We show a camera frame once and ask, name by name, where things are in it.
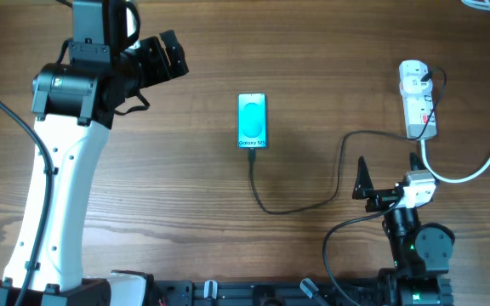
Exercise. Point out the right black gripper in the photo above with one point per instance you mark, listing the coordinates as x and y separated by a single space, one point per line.
381 198

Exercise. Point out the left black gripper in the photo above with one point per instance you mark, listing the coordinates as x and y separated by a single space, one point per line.
161 71

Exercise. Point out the turquoise screen smartphone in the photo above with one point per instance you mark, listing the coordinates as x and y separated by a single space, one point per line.
252 126

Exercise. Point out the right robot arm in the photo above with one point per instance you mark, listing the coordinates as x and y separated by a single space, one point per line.
421 252

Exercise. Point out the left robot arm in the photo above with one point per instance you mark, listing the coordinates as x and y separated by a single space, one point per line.
75 100

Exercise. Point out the white charger adapter plug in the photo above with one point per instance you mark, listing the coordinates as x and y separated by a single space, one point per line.
414 86

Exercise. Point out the white power strip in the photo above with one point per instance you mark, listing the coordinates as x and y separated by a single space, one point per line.
419 119

